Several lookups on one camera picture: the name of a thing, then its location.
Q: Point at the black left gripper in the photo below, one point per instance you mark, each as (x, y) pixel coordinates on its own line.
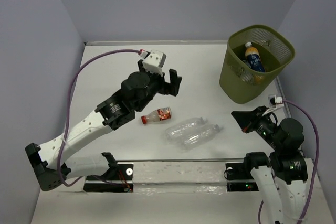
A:
(169, 88)

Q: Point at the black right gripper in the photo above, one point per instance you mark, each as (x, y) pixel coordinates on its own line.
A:
(247, 119)

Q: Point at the red cap red label bottle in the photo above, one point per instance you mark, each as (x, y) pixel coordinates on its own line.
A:
(157, 115)

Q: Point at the clear bottle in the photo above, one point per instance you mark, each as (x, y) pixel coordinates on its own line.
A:
(200, 136)
(181, 129)

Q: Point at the orange juice bottle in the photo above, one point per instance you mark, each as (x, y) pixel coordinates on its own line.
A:
(253, 58)

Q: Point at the small black cap bottle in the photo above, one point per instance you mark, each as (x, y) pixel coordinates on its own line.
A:
(246, 76)

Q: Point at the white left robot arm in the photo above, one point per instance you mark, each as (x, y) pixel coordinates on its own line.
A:
(54, 162)

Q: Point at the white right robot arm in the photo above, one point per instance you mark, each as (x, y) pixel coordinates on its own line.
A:
(282, 176)

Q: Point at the green mesh waste bin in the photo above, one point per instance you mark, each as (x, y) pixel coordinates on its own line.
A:
(275, 51)

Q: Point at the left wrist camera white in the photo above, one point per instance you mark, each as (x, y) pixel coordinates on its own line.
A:
(153, 61)

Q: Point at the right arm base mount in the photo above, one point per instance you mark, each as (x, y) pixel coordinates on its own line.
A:
(238, 178)

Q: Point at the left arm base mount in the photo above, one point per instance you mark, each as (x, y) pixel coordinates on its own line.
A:
(117, 179)

